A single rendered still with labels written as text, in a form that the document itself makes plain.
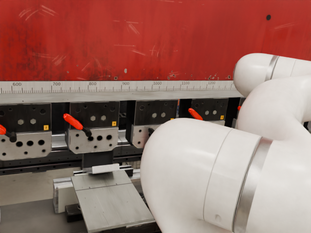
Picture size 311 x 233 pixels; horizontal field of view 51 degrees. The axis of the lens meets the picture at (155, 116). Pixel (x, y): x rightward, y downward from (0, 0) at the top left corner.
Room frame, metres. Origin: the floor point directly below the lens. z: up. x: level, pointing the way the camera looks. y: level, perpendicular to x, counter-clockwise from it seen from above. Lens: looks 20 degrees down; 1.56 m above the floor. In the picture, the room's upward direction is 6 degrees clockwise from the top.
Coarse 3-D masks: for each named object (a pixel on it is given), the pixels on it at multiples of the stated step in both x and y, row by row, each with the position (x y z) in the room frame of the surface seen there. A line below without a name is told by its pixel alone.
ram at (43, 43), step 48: (0, 0) 0.80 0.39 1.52; (48, 0) 0.85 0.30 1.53; (96, 0) 0.90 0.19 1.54; (144, 0) 0.96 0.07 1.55; (192, 0) 1.02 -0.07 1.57; (240, 0) 1.09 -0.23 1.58; (288, 0) 1.18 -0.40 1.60; (0, 48) 0.80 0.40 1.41; (48, 48) 0.85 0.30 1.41; (96, 48) 0.90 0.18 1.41; (144, 48) 0.96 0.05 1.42; (192, 48) 1.03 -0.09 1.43; (240, 48) 1.11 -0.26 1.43; (288, 48) 1.20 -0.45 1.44; (0, 96) 0.79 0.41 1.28; (48, 96) 0.85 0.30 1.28; (96, 96) 0.90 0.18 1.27; (144, 96) 0.97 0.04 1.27; (192, 96) 1.04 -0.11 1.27; (240, 96) 1.12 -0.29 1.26
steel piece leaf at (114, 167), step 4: (112, 164) 0.89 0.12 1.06; (116, 164) 0.89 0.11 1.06; (92, 168) 0.86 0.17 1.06; (96, 168) 0.86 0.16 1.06; (100, 168) 0.87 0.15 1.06; (104, 168) 0.87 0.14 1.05; (108, 168) 0.88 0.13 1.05; (112, 168) 0.88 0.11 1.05; (116, 168) 0.89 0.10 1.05; (88, 172) 0.90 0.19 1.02; (92, 172) 0.89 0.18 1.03; (96, 172) 0.86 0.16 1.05; (100, 172) 0.86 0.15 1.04
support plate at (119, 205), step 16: (80, 176) 0.90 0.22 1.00; (96, 176) 0.91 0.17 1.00; (112, 176) 0.92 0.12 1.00; (80, 192) 0.81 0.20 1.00; (96, 192) 0.82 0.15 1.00; (112, 192) 0.83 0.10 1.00; (128, 192) 0.84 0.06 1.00; (96, 208) 0.75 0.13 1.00; (112, 208) 0.75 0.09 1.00; (128, 208) 0.76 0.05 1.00; (144, 208) 0.77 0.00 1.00; (96, 224) 0.68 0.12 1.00; (112, 224) 0.69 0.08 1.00; (128, 224) 0.70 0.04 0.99
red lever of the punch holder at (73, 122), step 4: (64, 116) 0.83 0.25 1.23; (68, 116) 0.83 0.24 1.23; (68, 120) 0.83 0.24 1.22; (72, 120) 0.83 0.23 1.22; (76, 120) 0.85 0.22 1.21; (72, 124) 0.83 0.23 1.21; (76, 124) 0.84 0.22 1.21; (80, 124) 0.85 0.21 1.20; (76, 128) 0.84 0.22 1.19; (80, 128) 0.84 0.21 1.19; (84, 128) 0.86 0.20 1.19; (88, 128) 0.88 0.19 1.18; (84, 132) 0.86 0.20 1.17; (88, 132) 0.85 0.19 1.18; (88, 136) 0.85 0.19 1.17
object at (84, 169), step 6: (84, 156) 0.92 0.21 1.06; (90, 156) 0.93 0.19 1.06; (96, 156) 0.94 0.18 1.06; (102, 156) 0.94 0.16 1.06; (108, 156) 0.95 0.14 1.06; (84, 162) 0.92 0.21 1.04; (90, 162) 0.93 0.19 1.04; (96, 162) 0.94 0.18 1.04; (102, 162) 0.95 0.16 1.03; (108, 162) 0.95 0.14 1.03; (84, 168) 0.93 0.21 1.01; (90, 168) 0.94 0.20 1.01
